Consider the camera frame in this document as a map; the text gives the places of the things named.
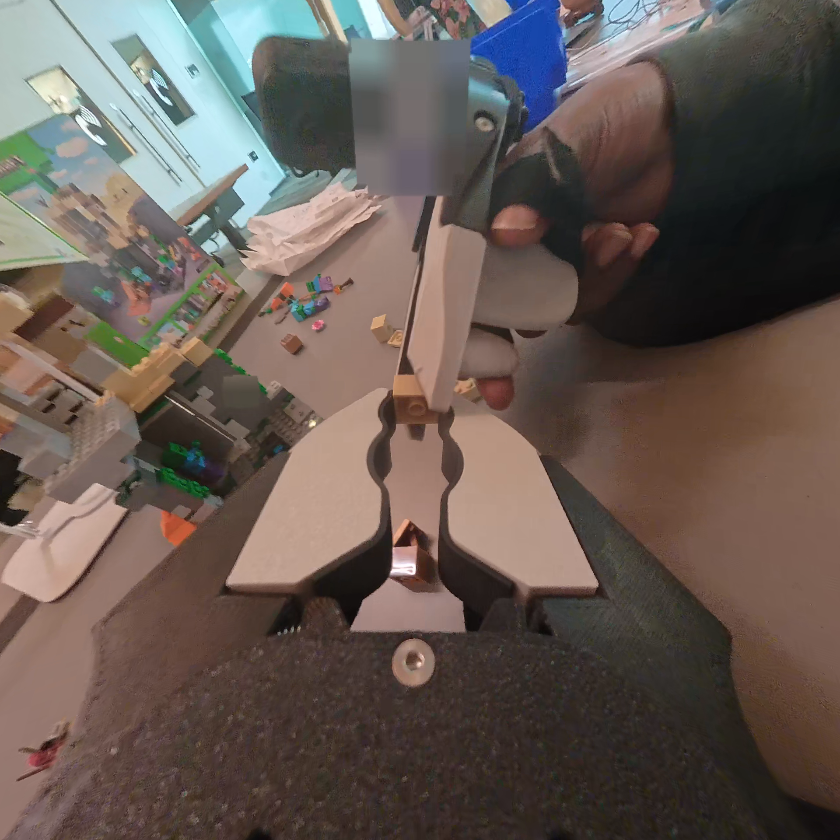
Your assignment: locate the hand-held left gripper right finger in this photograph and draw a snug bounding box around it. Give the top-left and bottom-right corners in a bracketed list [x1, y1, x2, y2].
[437, 394, 601, 630]

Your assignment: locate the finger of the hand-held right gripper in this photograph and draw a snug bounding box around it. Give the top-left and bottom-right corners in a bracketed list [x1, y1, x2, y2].
[399, 262, 421, 380]
[412, 196, 491, 412]

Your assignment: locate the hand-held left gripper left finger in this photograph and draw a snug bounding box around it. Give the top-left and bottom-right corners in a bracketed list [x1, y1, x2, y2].
[225, 387, 395, 623]

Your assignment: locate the brown toy chest piece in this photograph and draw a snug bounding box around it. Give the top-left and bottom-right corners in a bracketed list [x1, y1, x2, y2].
[390, 518, 436, 590]

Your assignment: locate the toy brick tower model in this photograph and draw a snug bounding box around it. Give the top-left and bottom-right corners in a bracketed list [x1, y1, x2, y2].
[0, 289, 322, 519]

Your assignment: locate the blue storage bin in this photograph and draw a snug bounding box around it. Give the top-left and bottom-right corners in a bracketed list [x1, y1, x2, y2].
[471, 0, 567, 126]

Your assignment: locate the person's right forearm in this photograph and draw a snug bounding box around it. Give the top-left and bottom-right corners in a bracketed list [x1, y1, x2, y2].
[587, 0, 840, 347]

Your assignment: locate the grey desk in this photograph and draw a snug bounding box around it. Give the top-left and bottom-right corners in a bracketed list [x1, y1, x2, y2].
[0, 190, 840, 815]

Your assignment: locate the person's right hand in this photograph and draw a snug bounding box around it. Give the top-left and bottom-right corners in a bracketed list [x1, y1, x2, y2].
[479, 62, 678, 411]

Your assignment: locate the white paper pile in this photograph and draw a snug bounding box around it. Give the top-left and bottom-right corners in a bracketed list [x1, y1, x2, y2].
[239, 184, 383, 277]

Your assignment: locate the orange toy figure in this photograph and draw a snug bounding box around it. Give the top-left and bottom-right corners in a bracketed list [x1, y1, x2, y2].
[258, 282, 296, 324]

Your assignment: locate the wooden office table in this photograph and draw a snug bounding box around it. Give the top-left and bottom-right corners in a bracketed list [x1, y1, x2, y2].
[172, 164, 250, 253]

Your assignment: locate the floral printed board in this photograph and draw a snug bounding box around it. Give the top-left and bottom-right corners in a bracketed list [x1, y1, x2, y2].
[430, 0, 490, 37]

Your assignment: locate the white door with window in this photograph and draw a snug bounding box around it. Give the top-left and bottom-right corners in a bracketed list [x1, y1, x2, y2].
[20, 26, 217, 198]

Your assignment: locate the green toy box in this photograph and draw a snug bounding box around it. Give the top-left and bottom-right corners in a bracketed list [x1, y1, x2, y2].
[0, 115, 247, 365]

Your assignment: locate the white stand base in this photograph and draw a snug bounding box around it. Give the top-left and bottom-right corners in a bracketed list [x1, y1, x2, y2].
[0, 482, 129, 603]

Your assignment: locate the open instruction booklet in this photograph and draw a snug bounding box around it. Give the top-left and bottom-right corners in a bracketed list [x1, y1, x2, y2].
[0, 190, 76, 270]

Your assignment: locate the small dark red toy piece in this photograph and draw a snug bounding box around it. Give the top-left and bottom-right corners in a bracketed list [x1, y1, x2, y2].
[16, 720, 73, 782]

